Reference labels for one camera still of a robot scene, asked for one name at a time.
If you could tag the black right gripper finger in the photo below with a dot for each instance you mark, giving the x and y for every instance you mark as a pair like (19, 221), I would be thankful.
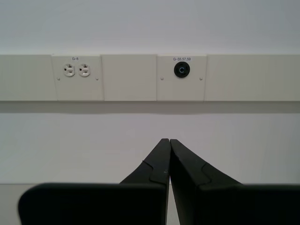
(93, 204)
(234, 206)

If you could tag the cream duplex outlet cover plate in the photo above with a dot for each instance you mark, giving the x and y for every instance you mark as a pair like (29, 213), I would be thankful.
(77, 89)

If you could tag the cream round outlet cover plate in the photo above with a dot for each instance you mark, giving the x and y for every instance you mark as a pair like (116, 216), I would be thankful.
(181, 90)

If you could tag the white power socket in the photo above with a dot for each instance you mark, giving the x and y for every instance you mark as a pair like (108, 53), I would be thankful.
(69, 70)
(84, 70)

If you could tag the black round twist-lock socket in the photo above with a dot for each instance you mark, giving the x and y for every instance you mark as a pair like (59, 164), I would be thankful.
(182, 70)

